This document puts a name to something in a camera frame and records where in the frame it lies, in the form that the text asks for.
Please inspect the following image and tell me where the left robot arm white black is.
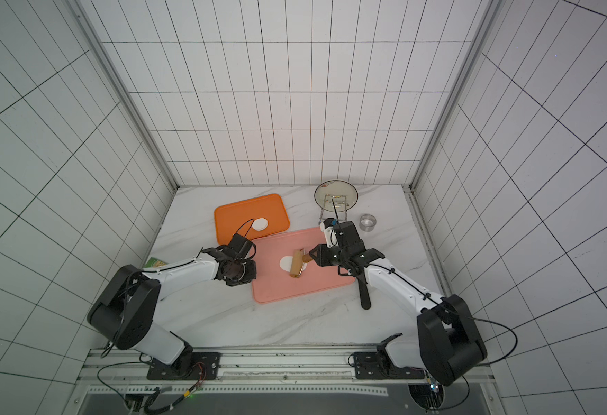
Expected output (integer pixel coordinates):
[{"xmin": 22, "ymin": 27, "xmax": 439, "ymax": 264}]
[{"xmin": 87, "ymin": 233, "xmax": 257, "ymax": 366}]

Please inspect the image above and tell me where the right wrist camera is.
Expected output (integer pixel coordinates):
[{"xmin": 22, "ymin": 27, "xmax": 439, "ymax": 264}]
[{"xmin": 320, "ymin": 218, "xmax": 338, "ymax": 247}]

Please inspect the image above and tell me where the wooden rolling pin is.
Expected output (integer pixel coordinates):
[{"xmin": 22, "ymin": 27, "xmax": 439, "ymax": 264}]
[{"xmin": 289, "ymin": 250, "xmax": 312, "ymax": 278}]

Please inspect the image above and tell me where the aluminium mounting rail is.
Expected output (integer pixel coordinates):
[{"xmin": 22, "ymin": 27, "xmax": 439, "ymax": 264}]
[{"xmin": 74, "ymin": 346, "xmax": 497, "ymax": 398}]

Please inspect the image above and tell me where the metal spatula black handle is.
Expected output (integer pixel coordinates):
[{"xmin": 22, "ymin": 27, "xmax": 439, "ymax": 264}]
[{"xmin": 355, "ymin": 273, "xmax": 372, "ymax": 311}]

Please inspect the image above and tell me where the left base black cable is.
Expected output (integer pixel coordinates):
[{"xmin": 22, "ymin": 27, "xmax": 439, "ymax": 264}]
[{"xmin": 94, "ymin": 362, "xmax": 151, "ymax": 411}]

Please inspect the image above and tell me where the pink plastic tray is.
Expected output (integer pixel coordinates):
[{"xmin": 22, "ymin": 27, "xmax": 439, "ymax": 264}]
[{"xmin": 252, "ymin": 228, "xmax": 355, "ymax": 304}]

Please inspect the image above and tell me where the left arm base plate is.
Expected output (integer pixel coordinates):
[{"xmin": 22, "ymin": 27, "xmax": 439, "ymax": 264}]
[{"xmin": 146, "ymin": 351, "xmax": 222, "ymax": 381}]

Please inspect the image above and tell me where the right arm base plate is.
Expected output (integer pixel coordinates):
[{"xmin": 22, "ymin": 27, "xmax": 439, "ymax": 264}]
[{"xmin": 348, "ymin": 351, "xmax": 426, "ymax": 380}]

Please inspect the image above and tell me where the metal wire lid rack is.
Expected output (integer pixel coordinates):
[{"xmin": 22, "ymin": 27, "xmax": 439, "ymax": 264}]
[{"xmin": 318, "ymin": 194, "xmax": 348, "ymax": 224}]

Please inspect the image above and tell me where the white dough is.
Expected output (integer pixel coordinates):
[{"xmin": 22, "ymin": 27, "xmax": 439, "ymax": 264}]
[
  {"xmin": 252, "ymin": 218, "xmax": 269, "ymax": 232},
  {"xmin": 279, "ymin": 256, "xmax": 308, "ymax": 274}
]

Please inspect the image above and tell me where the white dough on orange tray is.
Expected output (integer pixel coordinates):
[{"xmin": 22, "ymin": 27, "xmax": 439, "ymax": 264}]
[{"xmin": 252, "ymin": 218, "xmax": 269, "ymax": 232}]

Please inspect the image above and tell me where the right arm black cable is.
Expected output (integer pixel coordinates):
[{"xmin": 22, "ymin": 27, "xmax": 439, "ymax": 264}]
[{"xmin": 368, "ymin": 263, "xmax": 520, "ymax": 369}]

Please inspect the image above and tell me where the orange plastic tray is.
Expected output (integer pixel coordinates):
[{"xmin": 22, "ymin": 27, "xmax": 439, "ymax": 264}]
[{"xmin": 214, "ymin": 194, "xmax": 291, "ymax": 245}]

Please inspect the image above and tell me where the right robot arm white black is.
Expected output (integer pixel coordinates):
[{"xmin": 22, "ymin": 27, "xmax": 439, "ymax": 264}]
[{"xmin": 309, "ymin": 218, "xmax": 488, "ymax": 387}]

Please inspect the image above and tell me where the green yellow packet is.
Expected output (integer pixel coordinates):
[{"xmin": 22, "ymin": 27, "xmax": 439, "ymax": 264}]
[{"xmin": 144, "ymin": 257, "xmax": 168, "ymax": 269}]

